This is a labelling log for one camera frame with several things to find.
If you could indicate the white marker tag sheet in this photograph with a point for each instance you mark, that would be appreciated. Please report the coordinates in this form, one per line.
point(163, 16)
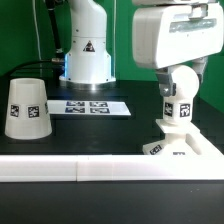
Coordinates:
point(108, 108)

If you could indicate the white lamp shade cone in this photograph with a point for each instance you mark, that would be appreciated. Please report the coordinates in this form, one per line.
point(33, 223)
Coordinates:
point(27, 112)

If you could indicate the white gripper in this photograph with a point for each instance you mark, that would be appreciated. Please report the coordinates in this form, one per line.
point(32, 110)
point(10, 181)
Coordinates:
point(167, 35)

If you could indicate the white lamp base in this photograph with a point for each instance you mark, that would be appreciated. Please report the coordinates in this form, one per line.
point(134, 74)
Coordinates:
point(175, 141)

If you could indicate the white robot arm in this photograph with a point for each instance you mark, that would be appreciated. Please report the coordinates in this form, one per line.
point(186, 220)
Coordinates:
point(87, 63)

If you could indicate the white L-shaped fence wall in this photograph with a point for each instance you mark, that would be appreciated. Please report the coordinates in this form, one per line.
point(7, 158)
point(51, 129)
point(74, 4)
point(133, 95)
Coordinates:
point(206, 164)

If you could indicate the white lamp bulb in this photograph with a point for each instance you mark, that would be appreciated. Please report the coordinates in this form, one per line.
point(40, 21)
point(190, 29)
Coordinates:
point(178, 109)

